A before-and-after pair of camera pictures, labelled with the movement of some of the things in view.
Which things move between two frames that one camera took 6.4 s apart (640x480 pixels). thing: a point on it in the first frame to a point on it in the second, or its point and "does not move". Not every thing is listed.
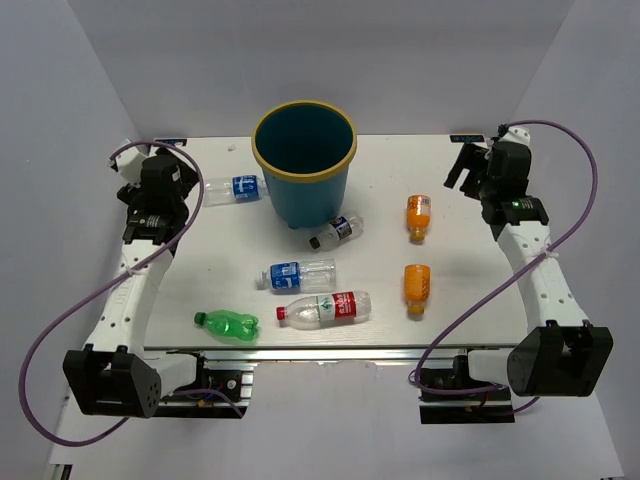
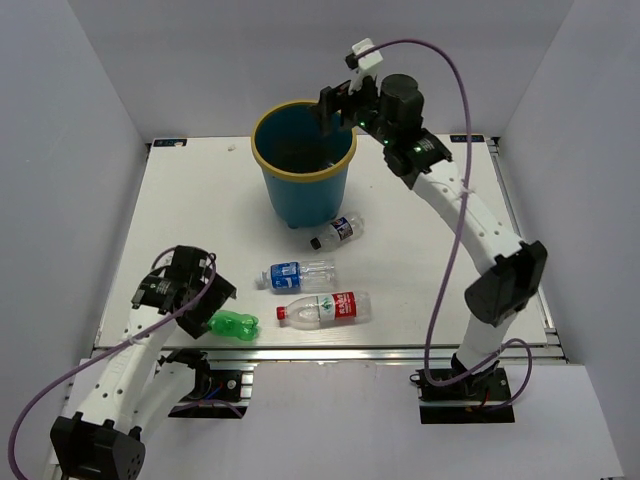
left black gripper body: x=188 y=179 to x=195 y=283
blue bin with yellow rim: x=304 y=149 does not move
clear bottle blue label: x=299 y=276 does not move
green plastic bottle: x=230 y=325 does not move
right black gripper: x=472 y=158 to x=329 y=101
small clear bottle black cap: x=336 y=231 does not move
